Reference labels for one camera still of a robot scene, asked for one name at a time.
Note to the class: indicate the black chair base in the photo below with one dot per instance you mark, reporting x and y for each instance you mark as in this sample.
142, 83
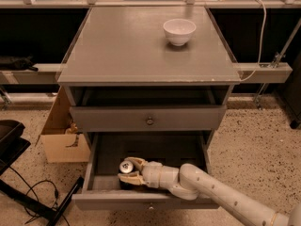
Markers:
12, 145

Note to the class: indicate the open grey middle drawer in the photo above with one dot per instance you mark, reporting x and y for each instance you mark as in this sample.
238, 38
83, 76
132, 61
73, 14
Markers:
102, 189

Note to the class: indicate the cardboard box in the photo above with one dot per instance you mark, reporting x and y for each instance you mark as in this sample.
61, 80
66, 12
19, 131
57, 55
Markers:
60, 138

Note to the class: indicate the black bag on shelf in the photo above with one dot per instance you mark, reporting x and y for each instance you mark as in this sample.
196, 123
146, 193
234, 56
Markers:
17, 63

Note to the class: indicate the blue pepsi can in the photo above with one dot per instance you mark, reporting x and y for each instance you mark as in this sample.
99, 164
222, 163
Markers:
126, 167

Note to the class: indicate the grey metal shelf rail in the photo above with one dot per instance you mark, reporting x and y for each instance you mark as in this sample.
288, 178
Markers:
44, 75

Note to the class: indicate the white ceramic bowl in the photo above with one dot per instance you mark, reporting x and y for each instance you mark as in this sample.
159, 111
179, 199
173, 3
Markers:
179, 31

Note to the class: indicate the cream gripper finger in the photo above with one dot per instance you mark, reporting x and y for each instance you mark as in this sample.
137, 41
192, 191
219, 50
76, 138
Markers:
139, 163
133, 178

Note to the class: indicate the grey drawer cabinet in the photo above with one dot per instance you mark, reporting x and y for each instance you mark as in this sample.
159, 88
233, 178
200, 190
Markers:
122, 58

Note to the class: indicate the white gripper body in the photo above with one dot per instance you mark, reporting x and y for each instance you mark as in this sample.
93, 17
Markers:
152, 172

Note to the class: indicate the grey top drawer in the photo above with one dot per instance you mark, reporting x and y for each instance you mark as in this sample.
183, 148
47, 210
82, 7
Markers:
147, 118

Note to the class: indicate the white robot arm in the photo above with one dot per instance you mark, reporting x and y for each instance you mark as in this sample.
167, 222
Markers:
189, 181

